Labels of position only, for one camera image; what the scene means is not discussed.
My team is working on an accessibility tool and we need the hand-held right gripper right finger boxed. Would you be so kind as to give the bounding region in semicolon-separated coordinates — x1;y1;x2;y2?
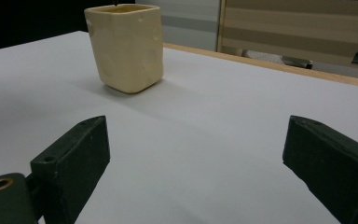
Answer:
282;114;358;224

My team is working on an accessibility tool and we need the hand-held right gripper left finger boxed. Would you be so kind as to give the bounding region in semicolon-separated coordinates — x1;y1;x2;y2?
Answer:
30;115;112;224

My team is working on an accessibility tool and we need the cream square cup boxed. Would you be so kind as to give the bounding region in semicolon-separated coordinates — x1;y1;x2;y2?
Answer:
84;3;165;94

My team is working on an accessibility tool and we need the white board sheet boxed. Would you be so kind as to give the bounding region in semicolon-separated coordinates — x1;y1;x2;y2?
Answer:
0;30;358;224

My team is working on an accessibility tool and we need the wooden table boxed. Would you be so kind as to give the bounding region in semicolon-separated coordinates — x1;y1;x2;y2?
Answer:
162;42;358;91

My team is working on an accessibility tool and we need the wooden desk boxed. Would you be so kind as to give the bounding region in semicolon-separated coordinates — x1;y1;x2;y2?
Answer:
215;0;358;82

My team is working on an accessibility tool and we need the white cabinet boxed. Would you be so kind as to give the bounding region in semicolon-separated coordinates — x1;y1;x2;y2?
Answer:
134;0;222;52

